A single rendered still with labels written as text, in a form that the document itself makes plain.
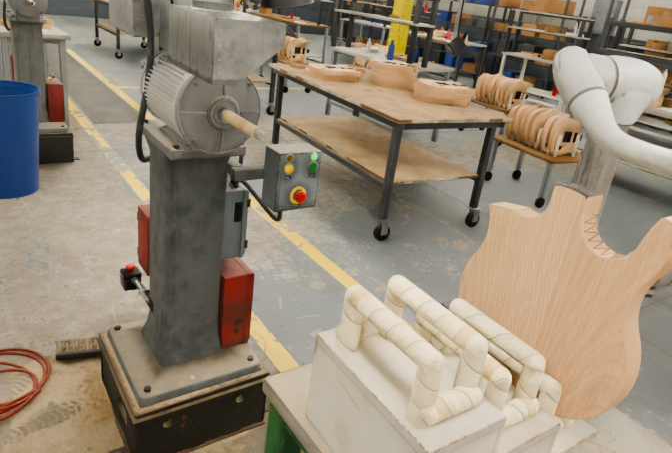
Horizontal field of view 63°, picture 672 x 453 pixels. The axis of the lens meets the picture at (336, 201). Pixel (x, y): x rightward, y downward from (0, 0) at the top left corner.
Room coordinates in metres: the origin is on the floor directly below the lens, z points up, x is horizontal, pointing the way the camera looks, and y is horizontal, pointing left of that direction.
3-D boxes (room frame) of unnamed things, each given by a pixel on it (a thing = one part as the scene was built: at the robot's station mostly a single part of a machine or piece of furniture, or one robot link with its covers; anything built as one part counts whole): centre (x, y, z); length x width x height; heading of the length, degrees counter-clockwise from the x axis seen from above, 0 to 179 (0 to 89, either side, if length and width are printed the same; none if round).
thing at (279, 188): (1.74, 0.22, 0.99); 0.24 x 0.21 x 0.26; 37
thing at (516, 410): (0.68, -0.32, 1.04); 0.11 x 0.03 x 0.03; 127
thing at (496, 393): (0.67, -0.28, 1.07); 0.03 x 0.03 x 0.09
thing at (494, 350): (0.83, -0.36, 1.04); 0.20 x 0.03 x 0.03; 36
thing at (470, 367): (0.62, -0.21, 1.15); 0.03 x 0.03 x 0.09
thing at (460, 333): (0.69, -0.16, 1.20); 0.20 x 0.03 x 0.03; 36
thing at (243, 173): (1.70, 0.27, 1.02); 0.19 x 0.04 x 0.04; 127
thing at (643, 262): (0.75, -0.47, 1.33); 0.07 x 0.04 x 0.10; 36
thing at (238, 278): (1.81, 0.38, 0.49); 0.25 x 0.12 x 0.37; 37
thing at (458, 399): (0.59, -0.19, 1.12); 0.11 x 0.03 x 0.03; 127
